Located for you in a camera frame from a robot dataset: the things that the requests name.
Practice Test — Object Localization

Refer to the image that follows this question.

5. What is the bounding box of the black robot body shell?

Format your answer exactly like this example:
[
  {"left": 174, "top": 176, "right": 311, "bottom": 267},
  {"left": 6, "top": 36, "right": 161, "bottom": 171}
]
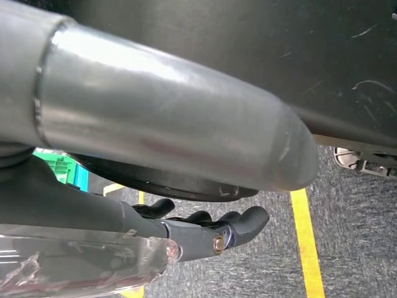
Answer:
[{"left": 15, "top": 0, "right": 397, "bottom": 203}]

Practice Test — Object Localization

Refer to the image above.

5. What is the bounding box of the silver robot foot plate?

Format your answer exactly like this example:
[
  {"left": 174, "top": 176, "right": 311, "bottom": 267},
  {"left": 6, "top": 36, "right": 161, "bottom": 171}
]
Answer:
[{"left": 334, "top": 146, "right": 397, "bottom": 178}]

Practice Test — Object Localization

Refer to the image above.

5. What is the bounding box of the clear plastic film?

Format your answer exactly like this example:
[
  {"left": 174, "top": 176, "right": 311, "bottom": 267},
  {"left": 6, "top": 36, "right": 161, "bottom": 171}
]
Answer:
[{"left": 0, "top": 223, "right": 181, "bottom": 298}]

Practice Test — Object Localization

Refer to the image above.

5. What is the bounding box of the green plastic crate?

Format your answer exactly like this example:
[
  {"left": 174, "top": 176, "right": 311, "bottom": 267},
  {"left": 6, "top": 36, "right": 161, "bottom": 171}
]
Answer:
[{"left": 33, "top": 148, "right": 78, "bottom": 184}]

